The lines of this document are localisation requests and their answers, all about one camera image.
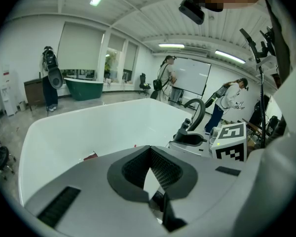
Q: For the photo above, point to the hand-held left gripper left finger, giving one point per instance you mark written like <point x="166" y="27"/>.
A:
<point x="96" y="201"/>

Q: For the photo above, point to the black rolling stool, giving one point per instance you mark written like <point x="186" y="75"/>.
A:
<point x="1" y="157"/>

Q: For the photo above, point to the black faucet shower head holder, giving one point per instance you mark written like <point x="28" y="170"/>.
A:
<point x="199" y="107"/>

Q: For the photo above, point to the large grey window blind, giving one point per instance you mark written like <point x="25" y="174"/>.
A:
<point x="80" y="46"/>

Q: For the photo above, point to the white bathtub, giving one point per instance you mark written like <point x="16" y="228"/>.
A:
<point x="101" y="127"/>

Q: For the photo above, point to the green bathtub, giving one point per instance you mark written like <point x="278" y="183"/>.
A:
<point x="85" y="90"/>

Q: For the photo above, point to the narrow grey window blind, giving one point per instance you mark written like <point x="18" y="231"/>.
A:
<point x="130" y="55"/>

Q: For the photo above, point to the short grey window blind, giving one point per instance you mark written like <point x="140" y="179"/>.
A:
<point x="116" y="42"/>

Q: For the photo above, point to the black shoulder bag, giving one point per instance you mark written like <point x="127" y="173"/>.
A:
<point x="157" y="84"/>

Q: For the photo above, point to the black head camera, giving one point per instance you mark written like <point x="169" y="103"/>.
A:
<point x="191" y="11"/>

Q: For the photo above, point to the black handheld shower head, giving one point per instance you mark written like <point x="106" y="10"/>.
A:
<point x="187" y="139"/>

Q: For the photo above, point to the small red item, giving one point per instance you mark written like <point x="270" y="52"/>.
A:
<point x="90" y="155"/>

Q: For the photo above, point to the black office chair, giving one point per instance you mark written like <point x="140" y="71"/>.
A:
<point x="144" y="83"/>

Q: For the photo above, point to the white water dispenser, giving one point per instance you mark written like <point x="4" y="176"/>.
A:
<point x="8" y="100"/>

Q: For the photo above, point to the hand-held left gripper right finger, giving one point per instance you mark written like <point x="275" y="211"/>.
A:
<point x="207" y="194"/>

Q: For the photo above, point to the dark wooden cabinet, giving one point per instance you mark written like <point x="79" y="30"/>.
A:
<point x="33" y="92"/>

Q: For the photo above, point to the whiteboard on stand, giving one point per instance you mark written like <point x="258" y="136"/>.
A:
<point x="192" y="75"/>

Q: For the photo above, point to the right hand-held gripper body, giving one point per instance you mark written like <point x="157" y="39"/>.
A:
<point x="230" y="133"/>

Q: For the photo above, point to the black oval seat lid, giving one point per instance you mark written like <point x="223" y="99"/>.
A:
<point x="55" y="78"/>

